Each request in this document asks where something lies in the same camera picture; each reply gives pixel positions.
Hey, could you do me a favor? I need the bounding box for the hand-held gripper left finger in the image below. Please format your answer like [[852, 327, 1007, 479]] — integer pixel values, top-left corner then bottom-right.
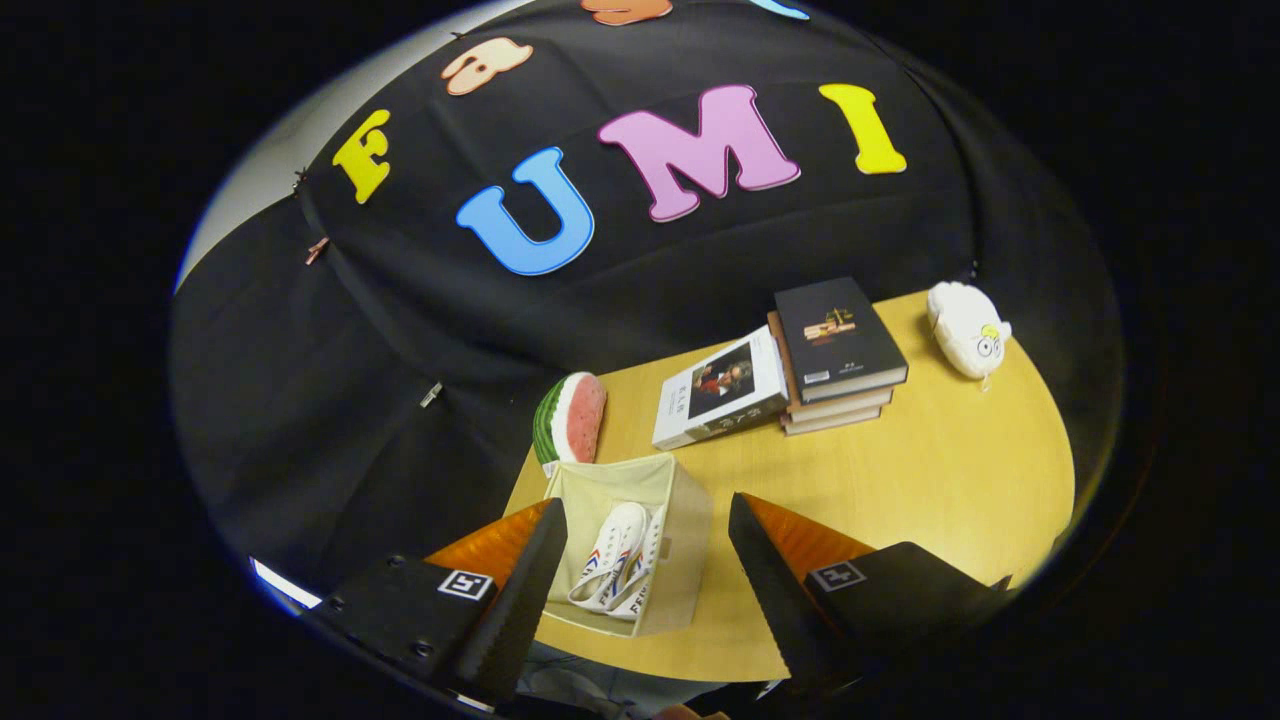
[[300, 497, 569, 706]]

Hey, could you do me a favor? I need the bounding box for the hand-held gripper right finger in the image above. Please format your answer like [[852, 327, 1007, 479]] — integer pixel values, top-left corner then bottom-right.
[[728, 492, 1011, 691]]

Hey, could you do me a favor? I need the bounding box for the white canvas shoe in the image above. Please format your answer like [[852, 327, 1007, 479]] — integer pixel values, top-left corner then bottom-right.
[[568, 502, 651, 613], [605, 505, 669, 621]]

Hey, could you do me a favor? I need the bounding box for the beige fabric storage box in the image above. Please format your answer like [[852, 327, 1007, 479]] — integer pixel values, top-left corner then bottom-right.
[[535, 452, 715, 639]]

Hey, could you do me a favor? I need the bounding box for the person's grey clothing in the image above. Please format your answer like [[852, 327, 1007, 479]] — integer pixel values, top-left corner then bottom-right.
[[515, 640, 791, 720]]

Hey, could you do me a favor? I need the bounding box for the brown cover book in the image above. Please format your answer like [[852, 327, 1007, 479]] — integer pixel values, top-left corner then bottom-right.
[[780, 405, 883, 436], [767, 310, 894, 423]]

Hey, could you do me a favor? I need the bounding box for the watermelon slice plush toy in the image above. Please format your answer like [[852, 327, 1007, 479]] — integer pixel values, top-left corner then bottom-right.
[[532, 372, 608, 479]]

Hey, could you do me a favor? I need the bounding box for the white portrait cover book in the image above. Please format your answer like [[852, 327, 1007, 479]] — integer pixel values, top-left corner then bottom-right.
[[652, 325, 791, 451]]

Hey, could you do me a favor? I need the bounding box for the computer monitor screen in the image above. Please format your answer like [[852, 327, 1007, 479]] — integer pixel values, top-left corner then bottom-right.
[[250, 557, 323, 611]]

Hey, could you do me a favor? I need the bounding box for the black cover book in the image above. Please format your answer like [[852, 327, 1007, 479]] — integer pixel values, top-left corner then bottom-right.
[[773, 277, 909, 405]]

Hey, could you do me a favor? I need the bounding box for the white cartoon face pouch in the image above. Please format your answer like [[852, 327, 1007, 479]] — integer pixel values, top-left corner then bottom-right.
[[926, 281, 1013, 391]]

